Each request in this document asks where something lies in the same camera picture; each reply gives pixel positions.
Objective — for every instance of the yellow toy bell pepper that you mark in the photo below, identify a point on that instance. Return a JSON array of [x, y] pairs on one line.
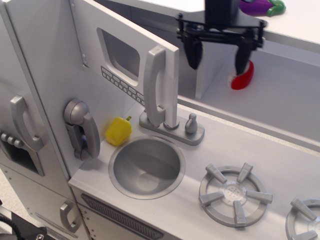
[[119, 130]]

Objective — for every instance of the red white toy radish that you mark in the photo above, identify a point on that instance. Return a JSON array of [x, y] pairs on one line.
[[239, 82]]

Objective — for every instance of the grey toy telephone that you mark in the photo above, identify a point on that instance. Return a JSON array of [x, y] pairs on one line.
[[82, 130]]

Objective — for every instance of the grey stove burner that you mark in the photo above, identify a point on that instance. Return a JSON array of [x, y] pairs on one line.
[[303, 220], [233, 196]]

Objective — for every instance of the grey fridge door handle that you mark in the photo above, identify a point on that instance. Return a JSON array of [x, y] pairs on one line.
[[18, 107]]

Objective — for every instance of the round metal sink bowl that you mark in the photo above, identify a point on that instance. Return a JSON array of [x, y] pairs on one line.
[[146, 167]]

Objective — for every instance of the grey toy faucet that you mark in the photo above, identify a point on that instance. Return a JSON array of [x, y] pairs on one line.
[[188, 131]]

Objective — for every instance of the grey lower fridge handle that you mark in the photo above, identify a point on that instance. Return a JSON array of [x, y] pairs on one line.
[[68, 218]]

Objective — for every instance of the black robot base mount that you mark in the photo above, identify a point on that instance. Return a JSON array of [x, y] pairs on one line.
[[13, 227]]

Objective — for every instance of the purple toy eggplant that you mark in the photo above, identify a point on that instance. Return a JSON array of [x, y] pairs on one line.
[[261, 8]]

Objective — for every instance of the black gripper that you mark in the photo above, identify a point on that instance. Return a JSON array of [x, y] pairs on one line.
[[221, 21]]

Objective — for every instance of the grey oven vent panel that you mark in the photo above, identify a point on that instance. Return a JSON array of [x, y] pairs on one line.
[[123, 219]]

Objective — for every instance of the grey ice dispenser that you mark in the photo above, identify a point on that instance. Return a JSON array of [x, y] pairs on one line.
[[18, 152]]

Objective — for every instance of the white toy microwave door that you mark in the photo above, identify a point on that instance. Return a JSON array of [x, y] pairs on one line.
[[117, 49]]

